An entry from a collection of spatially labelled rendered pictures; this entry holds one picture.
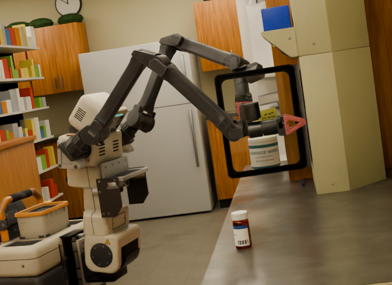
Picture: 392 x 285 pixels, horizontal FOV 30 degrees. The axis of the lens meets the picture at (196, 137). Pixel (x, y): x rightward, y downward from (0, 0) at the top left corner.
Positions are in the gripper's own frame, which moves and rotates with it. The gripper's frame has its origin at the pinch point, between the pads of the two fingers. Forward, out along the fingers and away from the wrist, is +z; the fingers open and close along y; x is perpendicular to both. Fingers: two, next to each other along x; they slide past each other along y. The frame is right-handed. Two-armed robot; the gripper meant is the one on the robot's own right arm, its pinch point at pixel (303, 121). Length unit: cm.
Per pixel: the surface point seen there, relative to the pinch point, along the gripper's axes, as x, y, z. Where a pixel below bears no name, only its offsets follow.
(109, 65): -55, 472, -178
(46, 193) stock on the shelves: 58, 415, -248
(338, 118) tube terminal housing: 0.0, -14.7, 11.5
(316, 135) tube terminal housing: 4.4, -14.7, 3.5
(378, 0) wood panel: -39, 22, 36
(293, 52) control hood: -24.3, -14.9, 0.7
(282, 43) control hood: -28.0, -14.9, -2.4
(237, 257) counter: 24, -86, -22
